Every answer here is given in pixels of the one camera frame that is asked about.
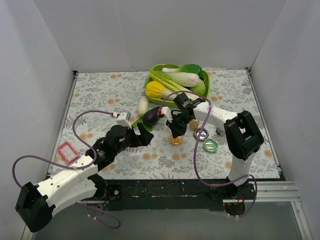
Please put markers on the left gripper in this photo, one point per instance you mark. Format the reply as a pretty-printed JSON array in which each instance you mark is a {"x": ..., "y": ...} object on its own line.
[{"x": 135, "y": 136}]

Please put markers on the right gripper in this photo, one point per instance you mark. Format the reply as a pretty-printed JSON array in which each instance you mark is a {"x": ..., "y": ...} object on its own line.
[{"x": 178, "y": 123}]

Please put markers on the clear pill case lid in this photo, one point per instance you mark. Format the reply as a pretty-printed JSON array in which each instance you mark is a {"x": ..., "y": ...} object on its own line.
[{"x": 176, "y": 138}]

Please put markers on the yellow round pill case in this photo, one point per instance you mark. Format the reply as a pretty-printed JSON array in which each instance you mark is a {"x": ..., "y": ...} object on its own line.
[{"x": 176, "y": 140}]

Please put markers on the white blue pill bottle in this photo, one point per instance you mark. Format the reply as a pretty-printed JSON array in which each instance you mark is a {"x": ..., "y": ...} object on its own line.
[{"x": 220, "y": 131}]

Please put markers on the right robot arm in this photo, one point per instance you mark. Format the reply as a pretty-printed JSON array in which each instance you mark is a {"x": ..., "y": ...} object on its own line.
[{"x": 243, "y": 136}]

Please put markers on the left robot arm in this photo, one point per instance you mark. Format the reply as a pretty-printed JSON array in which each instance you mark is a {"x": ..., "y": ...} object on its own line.
[{"x": 38, "y": 203}]

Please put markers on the small glass pill jar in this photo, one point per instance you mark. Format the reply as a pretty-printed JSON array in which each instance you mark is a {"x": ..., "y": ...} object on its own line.
[{"x": 194, "y": 124}]

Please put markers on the purple eggplant toy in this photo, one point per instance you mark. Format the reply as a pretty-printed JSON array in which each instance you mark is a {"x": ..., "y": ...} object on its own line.
[{"x": 151, "y": 117}]

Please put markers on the blue round pill case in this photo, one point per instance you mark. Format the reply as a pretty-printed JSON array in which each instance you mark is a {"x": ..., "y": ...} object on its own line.
[{"x": 201, "y": 134}]

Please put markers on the white radish toy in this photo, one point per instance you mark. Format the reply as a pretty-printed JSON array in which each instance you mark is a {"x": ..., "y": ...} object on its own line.
[{"x": 143, "y": 107}]

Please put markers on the green round pill case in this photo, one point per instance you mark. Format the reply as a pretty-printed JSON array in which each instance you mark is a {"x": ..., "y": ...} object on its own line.
[{"x": 210, "y": 145}]

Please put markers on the green plastic tray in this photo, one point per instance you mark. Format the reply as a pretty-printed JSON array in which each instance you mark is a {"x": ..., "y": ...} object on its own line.
[{"x": 168, "y": 101}]

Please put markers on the yellow napa cabbage toy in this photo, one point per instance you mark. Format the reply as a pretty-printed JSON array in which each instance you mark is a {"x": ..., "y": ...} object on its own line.
[{"x": 157, "y": 90}]

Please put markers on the green celery stalk toy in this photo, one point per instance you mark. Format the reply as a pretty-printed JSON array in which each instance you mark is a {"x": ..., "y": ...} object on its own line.
[{"x": 174, "y": 87}]

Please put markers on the green cabbage toy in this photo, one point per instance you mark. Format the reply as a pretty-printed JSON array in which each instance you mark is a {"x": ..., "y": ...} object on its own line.
[{"x": 200, "y": 88}]

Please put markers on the bok choy toy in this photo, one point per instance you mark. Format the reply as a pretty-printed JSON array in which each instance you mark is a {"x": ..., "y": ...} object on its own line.
[{"x": 188, "y": 75}]

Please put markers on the floral table mat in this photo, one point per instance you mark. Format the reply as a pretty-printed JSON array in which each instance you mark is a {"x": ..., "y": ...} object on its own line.
[{"x": 97, "y": 94}]

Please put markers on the pink square pill box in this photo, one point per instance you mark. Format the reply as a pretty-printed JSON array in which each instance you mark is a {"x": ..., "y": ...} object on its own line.
[{"x": 67, "y": 152}]

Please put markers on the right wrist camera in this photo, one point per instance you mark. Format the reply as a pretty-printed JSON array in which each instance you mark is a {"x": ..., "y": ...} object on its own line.
[{"x": 165, "y": 112}]

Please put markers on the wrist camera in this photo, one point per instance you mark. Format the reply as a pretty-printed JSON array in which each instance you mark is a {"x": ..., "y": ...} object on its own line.
[
  {"x": 123, "y": 119},
  {"x": 165, "y": 112}
]

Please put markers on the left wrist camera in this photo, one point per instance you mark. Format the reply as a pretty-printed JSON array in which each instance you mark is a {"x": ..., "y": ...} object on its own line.
[{"x": 123, "y": 119}]

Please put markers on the black base frame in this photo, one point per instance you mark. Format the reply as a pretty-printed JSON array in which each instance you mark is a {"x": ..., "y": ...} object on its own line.
[{"x": 177, "y": 194}]

